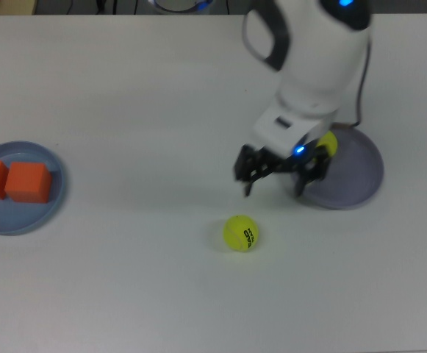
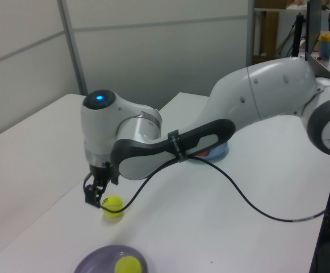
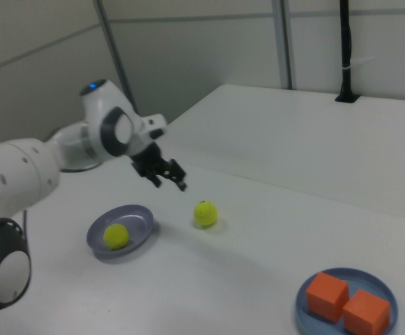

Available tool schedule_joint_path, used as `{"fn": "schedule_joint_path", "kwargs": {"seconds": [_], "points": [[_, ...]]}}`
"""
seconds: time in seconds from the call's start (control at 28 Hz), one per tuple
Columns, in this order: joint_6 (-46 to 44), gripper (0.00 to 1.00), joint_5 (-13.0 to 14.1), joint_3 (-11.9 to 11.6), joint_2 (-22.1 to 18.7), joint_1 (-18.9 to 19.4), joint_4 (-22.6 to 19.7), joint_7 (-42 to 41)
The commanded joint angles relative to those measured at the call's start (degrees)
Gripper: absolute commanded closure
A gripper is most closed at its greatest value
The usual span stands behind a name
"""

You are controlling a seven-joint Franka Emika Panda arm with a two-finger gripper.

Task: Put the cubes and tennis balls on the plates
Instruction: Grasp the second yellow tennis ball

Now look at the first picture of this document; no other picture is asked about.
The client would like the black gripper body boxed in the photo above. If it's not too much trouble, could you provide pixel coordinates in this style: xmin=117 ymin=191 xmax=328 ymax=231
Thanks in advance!
xmin=259 ymin=141 xmax=326 ymax=176

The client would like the yellow tennis ball black lettering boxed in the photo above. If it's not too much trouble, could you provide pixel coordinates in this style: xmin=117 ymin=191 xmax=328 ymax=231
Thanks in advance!
xmin=223 ymin=214 xmax=260 ymax=253

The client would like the purple plastic plate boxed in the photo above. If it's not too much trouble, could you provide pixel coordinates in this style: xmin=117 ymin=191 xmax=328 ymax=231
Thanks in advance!
xmin=289 ymin=123 xmax=386 ymax=211

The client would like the blue plastic plate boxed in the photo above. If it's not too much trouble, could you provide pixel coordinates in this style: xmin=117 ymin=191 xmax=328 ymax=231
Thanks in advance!
xmin=0 ymin=141 xmax=67 ymax=236

